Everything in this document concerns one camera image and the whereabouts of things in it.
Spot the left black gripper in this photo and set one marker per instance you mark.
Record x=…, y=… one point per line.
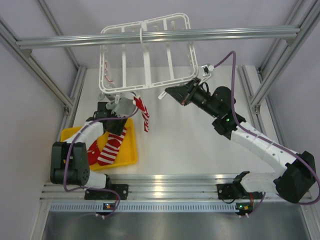
x=118, y=129

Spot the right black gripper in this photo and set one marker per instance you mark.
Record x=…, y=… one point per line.
x=184, y=94

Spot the red white striped sock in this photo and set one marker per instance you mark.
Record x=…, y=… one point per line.
x=138, y=102

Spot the white clip hanger rack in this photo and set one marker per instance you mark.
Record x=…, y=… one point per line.
x=144, y=66

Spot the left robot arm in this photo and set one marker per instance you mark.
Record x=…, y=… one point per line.
x=69, y=158

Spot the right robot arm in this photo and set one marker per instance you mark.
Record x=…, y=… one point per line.
x=292, y=174

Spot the grey sock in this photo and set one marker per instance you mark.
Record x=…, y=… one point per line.
x=117, y=104

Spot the yellow plastic tray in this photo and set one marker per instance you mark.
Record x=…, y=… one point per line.
x=128, y=154

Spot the red patterned sock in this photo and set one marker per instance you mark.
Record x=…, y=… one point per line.
x=93, y=153

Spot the aluminium crossbar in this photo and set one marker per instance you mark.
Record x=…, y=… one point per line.
x=166, y=36

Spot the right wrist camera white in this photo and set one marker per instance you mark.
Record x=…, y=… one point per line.
x=207, y=70

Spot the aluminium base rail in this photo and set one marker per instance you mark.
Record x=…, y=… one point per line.
x=153, y=188

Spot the perforated cable duct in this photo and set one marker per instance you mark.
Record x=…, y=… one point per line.
x=156, y=207

